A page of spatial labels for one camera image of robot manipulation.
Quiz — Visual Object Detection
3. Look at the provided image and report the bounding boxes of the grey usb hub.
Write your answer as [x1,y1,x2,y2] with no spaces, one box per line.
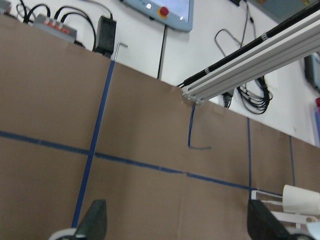
[32,14,77,43]

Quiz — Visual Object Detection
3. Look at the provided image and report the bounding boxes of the white plastic cup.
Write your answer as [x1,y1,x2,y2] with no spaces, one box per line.
[282,184,320,216]

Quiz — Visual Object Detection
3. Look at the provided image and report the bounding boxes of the white wire cup rack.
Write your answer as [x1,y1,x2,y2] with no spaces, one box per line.
[250,190,320,232]

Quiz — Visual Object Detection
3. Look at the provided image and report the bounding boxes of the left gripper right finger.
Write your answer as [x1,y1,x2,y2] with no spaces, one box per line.
[247,199,290,240]

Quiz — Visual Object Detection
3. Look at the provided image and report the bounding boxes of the blue teach pendant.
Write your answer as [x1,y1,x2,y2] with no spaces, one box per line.
[122,0,194,33]

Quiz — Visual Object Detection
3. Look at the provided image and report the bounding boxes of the aluminium frame post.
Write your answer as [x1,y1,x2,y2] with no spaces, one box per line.
[180,1,320,103]

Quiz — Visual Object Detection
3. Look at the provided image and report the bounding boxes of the metal allen key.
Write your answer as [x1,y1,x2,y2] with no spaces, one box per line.
[112,42,128,62]

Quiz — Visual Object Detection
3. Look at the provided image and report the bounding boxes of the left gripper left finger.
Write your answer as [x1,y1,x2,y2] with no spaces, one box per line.
[74,199,107,240]

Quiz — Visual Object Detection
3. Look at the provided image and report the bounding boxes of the black power adapter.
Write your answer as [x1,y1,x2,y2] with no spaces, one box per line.
[94,16,117,58]

